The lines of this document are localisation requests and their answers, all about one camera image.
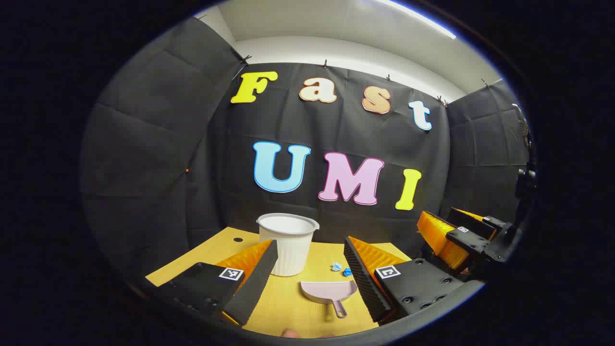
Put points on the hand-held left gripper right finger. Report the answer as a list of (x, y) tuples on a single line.
[(362, 283)]

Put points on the yellow wooden desktop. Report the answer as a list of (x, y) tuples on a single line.
[(288, 307)]

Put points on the white ribbed garbage bin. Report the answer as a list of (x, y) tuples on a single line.
[(288, 245)]

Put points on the light blue paper ball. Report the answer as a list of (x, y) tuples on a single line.
[(336, 266)]

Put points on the pink plastic dustpan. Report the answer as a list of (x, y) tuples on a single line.
[(326, 290)]

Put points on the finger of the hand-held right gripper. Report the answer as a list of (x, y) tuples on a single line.
[(475, 225), (439, 235)]

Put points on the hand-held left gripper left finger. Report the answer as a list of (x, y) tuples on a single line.
[(254, 283)]

